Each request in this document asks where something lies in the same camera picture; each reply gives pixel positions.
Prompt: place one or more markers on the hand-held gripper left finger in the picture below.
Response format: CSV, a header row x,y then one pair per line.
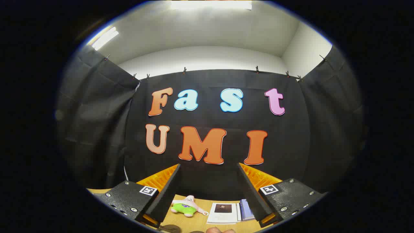
x,y
168,194

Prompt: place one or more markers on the long ceiling light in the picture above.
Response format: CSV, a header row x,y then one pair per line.
x,y
210,5

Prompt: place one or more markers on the row of small black clips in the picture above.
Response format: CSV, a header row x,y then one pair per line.
x,y
185,70

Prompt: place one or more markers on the pink and green plush toy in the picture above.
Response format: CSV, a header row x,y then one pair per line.
x,y
186,208

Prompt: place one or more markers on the brown fuzzy shoe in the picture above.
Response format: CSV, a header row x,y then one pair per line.
x,y
169,228

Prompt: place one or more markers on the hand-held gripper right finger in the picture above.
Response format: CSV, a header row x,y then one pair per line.
x,y
252,194

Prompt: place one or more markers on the blue book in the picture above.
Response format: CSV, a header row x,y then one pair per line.
x,y
247,210

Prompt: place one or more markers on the ceiling light panel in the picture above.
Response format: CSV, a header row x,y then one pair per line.
x,y
105,38

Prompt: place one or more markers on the white book with portrait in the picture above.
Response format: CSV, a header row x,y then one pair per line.
x,y
223,216

